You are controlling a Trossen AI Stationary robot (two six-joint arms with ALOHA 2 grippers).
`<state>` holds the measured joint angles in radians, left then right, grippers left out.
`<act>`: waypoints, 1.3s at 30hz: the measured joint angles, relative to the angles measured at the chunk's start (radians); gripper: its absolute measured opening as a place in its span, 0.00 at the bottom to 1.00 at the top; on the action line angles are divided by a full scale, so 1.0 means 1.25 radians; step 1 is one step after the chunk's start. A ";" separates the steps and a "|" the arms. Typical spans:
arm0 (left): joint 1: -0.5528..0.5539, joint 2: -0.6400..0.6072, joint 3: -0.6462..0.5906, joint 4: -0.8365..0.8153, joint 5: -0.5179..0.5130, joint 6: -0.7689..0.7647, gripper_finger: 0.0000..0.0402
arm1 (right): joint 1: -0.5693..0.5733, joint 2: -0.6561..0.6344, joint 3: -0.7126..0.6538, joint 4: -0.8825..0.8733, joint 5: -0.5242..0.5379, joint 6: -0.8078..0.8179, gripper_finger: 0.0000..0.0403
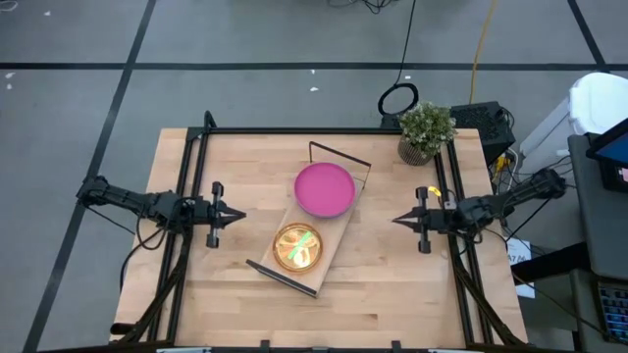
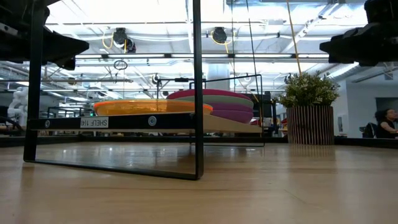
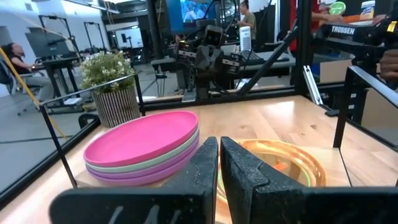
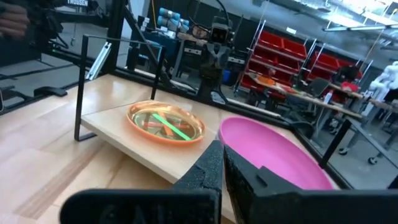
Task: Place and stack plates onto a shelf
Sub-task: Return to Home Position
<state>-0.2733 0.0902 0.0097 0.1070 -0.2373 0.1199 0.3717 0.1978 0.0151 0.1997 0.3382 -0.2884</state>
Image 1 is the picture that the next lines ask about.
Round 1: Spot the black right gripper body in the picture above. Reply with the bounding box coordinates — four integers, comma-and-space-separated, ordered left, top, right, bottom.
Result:
415, 185, 460, 255

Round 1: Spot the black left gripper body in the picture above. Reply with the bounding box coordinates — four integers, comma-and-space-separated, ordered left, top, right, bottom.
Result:
183, 180, 225, 249

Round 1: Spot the wooden shelf black metal frame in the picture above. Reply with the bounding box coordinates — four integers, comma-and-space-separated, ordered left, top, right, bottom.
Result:
244, 140, 373, 299

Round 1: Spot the purple plate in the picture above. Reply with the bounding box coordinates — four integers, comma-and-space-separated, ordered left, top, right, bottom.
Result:
293, 195, 357, 220

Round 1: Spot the pink plate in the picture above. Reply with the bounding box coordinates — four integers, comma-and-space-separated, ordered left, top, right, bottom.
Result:
292, 161, 357, 218

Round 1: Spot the green plant in striped pot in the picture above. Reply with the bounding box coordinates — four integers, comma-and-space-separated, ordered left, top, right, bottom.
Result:
396, 101, 458, 167

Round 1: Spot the white paper sheet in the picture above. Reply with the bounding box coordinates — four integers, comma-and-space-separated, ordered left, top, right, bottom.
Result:
506, 238, 536, 299

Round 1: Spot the black computer case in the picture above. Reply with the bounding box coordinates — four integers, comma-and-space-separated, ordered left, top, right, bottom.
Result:
449, 101, 517, 166

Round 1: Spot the grey desk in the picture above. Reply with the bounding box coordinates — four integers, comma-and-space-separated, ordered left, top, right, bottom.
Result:
568, 131, 628, 353

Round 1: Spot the laptop with blue screen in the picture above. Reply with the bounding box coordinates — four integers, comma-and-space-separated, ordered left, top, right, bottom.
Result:
586, 117, 628, 195

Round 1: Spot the white bin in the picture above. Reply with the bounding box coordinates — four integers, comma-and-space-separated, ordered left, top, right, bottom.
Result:
519, 72, 628, 163

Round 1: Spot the black keyboard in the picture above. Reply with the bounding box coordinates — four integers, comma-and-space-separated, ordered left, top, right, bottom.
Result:
596, 281, 628, 344

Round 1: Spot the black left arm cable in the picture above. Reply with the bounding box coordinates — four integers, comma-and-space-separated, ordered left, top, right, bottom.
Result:
119, 205, 171, 291

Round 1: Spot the black aluminium table frame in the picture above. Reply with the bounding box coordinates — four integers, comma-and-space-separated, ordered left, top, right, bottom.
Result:
110, 110, 527, 353

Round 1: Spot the black cable with loop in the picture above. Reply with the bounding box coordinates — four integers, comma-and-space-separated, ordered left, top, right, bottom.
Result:
377, 0, 420, 118

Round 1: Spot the yellow cable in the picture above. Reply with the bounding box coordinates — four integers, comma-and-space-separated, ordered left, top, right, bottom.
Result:
469, 0, 499, 105

